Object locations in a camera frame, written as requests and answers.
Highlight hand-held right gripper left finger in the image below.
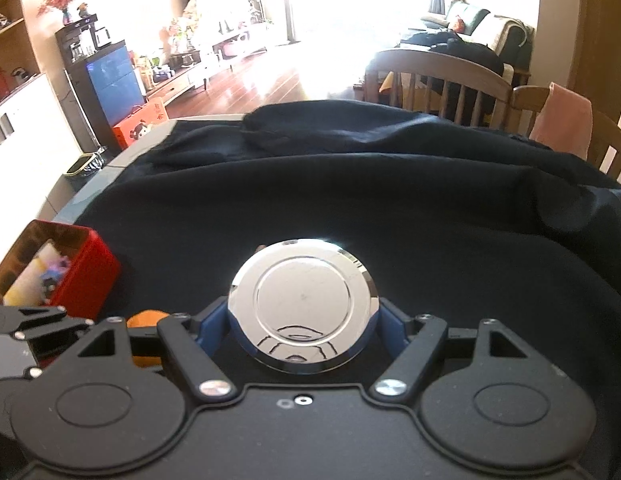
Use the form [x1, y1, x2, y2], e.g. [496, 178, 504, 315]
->
[75, 297, 237, 403]

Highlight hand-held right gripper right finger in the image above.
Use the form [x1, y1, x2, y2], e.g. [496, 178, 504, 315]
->
[369, 297, 541, 403]

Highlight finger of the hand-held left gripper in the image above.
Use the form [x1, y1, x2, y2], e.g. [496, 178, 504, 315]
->
[0, 366, 45, 401]
[0, 304, 94, 342]

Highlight purple toy figure black face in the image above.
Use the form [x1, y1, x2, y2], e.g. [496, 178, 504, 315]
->
[40, 255, 74, 292]

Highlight orange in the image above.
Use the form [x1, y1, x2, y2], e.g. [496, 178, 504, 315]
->
[126, 310, 170, 368]

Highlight red tin box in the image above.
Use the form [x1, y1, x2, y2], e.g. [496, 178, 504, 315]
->
[0, 219, 122, 318]

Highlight round chrome disc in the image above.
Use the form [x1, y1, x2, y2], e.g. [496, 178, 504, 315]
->
[227, 237, 380, 375]

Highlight dark navy cloth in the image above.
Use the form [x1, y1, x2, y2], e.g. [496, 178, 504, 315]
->
[73, 100, 621, 480]

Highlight white cabinet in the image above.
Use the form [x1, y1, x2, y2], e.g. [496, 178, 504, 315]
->
[0, 72, 86, 223]

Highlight orange gift box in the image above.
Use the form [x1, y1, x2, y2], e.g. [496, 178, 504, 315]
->
[113, 98, 170, 149]

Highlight black and blue water dispenser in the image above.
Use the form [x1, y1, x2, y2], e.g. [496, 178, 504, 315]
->
[54, 15, 146, 153]

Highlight low television cabinet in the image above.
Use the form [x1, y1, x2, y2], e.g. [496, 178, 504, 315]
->
[143, 22, 268, 106]

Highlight wooden spindle chair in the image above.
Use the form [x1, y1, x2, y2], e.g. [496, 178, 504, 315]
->
[365, 49, 514, 128]

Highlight wooden chair with pink cloth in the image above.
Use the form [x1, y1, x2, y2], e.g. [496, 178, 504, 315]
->
[511, 85, 621, 181]

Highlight green sofa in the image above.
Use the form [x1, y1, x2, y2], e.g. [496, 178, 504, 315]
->
[421, 0, 534, 86]

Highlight vase with red flowers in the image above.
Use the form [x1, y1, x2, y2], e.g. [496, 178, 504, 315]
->
[38, 0, 76, 26]

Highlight wooden wall shelf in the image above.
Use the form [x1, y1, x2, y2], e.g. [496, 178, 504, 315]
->
[0, 0, 41, 111]

